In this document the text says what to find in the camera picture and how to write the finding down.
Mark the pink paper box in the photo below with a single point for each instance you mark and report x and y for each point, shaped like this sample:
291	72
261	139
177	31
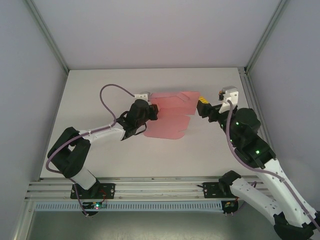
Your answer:
170	125

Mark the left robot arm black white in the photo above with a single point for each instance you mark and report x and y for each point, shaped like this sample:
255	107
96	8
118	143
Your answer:
72	155

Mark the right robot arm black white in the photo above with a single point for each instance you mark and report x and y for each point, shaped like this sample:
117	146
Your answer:
247	192

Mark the small circuit board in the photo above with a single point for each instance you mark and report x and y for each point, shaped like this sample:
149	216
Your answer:
229	205

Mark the circuit board with green light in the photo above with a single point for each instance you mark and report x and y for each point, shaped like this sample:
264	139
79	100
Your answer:
96	205

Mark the grey metal panel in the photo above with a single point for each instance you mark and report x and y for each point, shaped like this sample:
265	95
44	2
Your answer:
160	226

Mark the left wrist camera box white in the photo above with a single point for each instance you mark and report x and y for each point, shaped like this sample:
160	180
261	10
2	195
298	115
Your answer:
141	95

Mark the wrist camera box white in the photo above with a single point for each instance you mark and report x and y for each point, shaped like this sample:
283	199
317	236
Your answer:
230	96
141	95

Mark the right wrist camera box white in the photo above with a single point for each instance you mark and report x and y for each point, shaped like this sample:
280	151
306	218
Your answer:
230	96

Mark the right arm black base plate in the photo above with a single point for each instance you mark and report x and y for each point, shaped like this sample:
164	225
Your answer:
210	190

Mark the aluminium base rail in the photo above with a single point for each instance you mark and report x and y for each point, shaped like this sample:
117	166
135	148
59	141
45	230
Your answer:
155	186

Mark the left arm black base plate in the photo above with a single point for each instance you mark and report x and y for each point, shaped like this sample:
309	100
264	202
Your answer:
107	191

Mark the aluminium frame post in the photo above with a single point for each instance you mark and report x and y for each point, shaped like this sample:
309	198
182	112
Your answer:
50	35
265	37

